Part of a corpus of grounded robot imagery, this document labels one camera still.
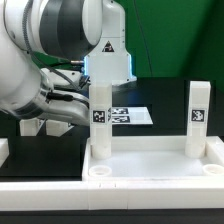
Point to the white front obstacle rail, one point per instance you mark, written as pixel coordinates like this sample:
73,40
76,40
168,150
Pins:
40,196

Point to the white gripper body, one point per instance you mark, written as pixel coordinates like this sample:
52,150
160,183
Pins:
67,107

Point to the fiducial marker sheet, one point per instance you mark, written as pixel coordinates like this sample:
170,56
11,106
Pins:
131,116

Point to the white left obstacle block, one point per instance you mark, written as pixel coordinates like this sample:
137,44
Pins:
4,150

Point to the white desk top tray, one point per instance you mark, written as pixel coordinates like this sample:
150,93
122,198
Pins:
151,157

